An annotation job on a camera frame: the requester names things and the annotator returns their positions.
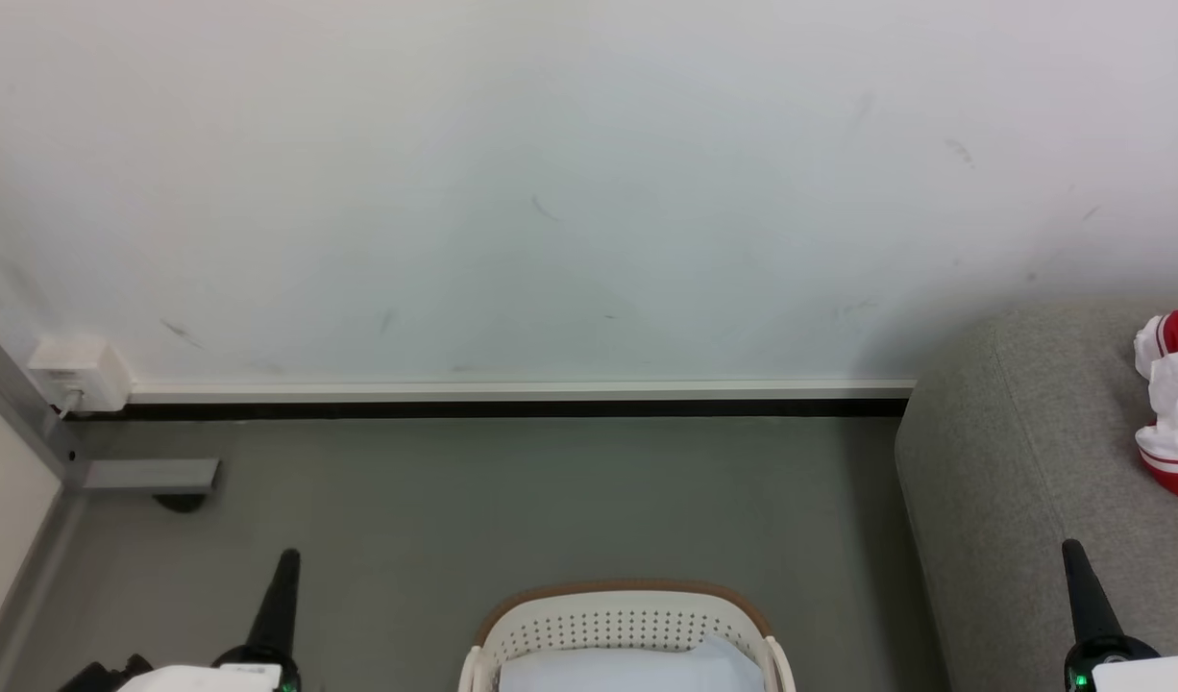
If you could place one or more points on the white and red striped garment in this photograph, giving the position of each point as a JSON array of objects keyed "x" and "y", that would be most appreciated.
[{"x": 1175, "y": 413}]

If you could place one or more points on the grey metal frame leg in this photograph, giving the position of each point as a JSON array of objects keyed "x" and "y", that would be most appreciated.
[{"x": 147, "y": 475}]

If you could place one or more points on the white perforated laundry basket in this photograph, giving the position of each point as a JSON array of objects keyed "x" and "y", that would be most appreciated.
[{"x": 570, "y": 625}]

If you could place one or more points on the white wall socket box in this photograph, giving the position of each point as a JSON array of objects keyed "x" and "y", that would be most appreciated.
[{"x": 80, "y": 370}]

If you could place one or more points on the light blue garment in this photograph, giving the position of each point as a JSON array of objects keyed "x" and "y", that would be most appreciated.
[{"x": 637, "y": 668}]

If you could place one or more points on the grey fabric sofa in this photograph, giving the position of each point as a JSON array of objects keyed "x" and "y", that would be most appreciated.
[{"x": 1012, "y": 461}]

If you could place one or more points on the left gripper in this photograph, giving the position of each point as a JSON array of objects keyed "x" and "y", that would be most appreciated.
[{"x": 233, "y": 676}]

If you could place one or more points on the white and black skirting board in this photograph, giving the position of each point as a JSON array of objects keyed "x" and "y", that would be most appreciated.
[{"x": 512, "y": 399}]

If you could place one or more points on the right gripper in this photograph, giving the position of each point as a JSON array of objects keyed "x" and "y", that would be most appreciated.
[{"x": 1117, "y": 668}]

